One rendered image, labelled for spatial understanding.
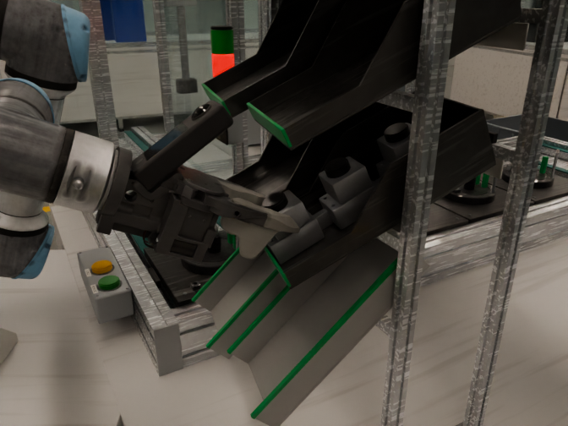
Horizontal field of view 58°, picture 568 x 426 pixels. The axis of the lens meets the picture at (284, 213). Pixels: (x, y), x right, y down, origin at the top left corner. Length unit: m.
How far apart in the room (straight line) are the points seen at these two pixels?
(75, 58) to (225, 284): 0.45
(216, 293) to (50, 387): 0.34
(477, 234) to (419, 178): 0.77
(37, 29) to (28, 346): 0.59
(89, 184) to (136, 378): 0.54
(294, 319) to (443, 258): 0.58
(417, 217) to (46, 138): 0.37
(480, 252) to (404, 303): 0.74
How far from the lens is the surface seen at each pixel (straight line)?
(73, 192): 0.52
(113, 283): 1.05
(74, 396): 0.99
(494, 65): 6.41
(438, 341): 1.07
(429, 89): 0.52
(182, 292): 0.99
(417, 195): 0.55
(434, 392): 0.96
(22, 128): 0.51
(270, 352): 0.75
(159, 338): 0.93
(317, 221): 0.62
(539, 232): 1.50
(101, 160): 0.51
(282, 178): 0.76
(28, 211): 1.08
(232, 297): 0.86
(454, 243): 1.25
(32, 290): 1.31
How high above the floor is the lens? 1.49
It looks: 24 degrees down
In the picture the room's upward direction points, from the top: straight up
